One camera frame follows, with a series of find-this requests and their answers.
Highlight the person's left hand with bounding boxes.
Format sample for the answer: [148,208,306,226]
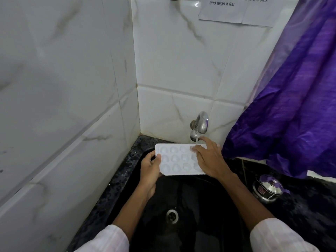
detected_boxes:
[140,150,163,201]

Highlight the person's right hand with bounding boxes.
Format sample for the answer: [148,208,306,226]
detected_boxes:
[189,136,238,183]

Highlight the white ice tray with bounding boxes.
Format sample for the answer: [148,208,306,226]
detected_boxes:
[155,143,208,176]

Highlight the steel pot with purple lid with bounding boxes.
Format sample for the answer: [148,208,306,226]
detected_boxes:
[252,174,291,204]

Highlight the person's right forearm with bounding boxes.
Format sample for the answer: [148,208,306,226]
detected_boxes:
[220,174,275,233]

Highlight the person's left forearm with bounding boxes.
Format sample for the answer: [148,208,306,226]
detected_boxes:
[112,181,155,242]

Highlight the steel tap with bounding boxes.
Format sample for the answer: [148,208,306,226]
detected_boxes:
[190,111,209,142]

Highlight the black sink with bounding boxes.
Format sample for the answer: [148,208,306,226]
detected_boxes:
[106,147,252,252]

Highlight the purple curtain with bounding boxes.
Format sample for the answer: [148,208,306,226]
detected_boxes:
[222,0,336,179]

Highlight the white shirt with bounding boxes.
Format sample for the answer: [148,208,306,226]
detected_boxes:
[74,217,321,252]

